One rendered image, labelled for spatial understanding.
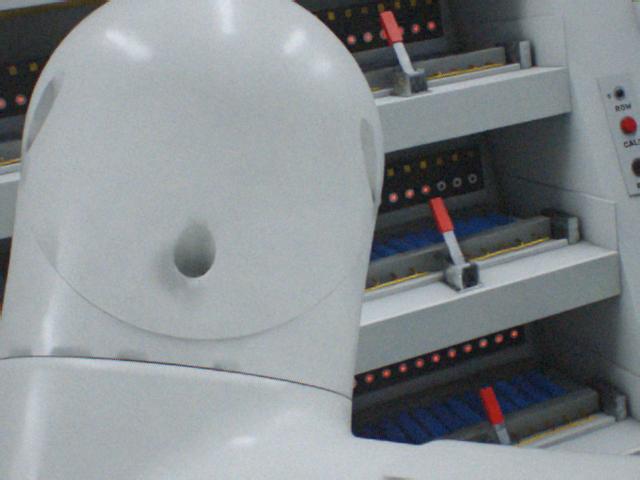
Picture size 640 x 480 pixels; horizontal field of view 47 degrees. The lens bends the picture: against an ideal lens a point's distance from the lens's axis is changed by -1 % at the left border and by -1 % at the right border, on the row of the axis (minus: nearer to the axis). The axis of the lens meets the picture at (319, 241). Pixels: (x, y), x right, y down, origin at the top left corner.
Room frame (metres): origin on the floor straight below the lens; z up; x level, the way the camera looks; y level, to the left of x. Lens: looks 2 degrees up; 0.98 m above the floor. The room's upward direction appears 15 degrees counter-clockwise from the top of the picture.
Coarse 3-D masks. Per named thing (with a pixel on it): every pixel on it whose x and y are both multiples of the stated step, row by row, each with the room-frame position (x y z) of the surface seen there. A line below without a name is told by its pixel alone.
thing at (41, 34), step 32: (320, 0) 0.88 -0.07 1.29; (352, 0) 0.89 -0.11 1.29; (384, 0) 0.91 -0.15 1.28; (0, 32) 0.79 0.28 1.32; (32, 32) 0.80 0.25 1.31; (64, 32) 0.81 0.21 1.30; (448, 32) 0.92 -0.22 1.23; (0, 64) 0.79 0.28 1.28; (384, 160) 0.89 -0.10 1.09; (0, 288) 0.78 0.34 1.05; (0, 320) 0.77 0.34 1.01
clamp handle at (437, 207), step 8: (432, 200) 0.72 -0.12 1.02; (440, 200) 0.72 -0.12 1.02; (432, 208) 0.72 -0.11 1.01; (440, 208) 0.72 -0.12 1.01; (440, 216) 0.72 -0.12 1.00; (448, 216) 0.72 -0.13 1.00; (440, 224) 0.72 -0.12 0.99; (448, 224) 0.72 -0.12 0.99; (440, 232) 0.72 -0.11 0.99; (448, 232) 0.72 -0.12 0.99; (448, 240) 0.71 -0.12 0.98; (456, 240) 0.72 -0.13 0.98; (456, 248) 0.71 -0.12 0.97; (456, 256) 0.71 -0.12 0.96; (456, 264) 0.71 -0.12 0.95; (464, 264) 0.71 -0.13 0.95
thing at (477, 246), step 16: (512, 224) 0.79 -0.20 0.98; (528, 224) 0.78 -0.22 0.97; (544, 224) 0.79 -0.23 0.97; (464, 240) 0.77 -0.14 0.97; (480, 240) 0.77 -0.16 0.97; (496, 240) 0.78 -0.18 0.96; (512, 240) 0.78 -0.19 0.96; (528, 240) 0.79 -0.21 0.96; (544, 240) 0.77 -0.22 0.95; (400, 256) 0.75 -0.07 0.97; (416, 256) 0.75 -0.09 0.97; (432, 256) 0.75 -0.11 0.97; (464, 256) 0.77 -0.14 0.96; (480, 256) 0.77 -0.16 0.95; (368, 272) 0.73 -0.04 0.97; (384, 272) 0.74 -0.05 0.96; (400, 272) 0.75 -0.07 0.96; (416, 272) 0.74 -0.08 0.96; (368, 288) 0.72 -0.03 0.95
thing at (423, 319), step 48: (480, 192) 0.89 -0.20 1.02; (528, 192) 0.86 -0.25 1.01; (576, 240) 0.77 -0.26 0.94; (432, 288) 0.72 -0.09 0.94; (480, 288) 0.70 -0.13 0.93; (528, 288) 0.71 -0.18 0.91; (576, 288) 0.73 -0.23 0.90; (384, 336) 0.67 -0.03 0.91; (432, 336) 0.69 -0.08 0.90; (480, 336) 0.71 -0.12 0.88
